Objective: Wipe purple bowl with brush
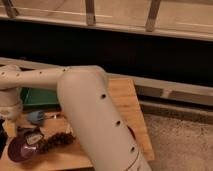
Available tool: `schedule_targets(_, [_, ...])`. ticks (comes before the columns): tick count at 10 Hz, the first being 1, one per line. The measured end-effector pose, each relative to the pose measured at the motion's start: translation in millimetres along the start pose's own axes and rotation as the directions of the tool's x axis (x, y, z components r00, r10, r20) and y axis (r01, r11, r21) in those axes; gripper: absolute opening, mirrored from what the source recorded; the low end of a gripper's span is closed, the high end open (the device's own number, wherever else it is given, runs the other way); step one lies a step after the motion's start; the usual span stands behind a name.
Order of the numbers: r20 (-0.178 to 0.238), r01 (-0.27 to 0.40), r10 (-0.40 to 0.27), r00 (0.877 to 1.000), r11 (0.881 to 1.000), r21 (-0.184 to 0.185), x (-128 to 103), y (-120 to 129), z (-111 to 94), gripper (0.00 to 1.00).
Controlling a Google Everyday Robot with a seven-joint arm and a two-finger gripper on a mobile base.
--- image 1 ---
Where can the brown bristle brush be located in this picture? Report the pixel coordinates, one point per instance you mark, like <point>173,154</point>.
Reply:
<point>56,140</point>

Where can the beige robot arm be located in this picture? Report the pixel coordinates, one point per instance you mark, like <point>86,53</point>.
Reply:
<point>82,92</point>

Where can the metal window rail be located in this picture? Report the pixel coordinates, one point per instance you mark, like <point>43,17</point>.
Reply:
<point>182,92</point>

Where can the purple bowl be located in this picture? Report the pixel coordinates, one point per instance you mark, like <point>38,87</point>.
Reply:
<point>19,150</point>

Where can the green tray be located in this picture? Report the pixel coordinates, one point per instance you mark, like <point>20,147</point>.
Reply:
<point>33,97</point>

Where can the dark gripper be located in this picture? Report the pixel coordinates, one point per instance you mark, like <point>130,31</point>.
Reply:
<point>33,137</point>

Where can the dark red bowl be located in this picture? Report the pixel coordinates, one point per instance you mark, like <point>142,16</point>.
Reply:
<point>132,132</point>

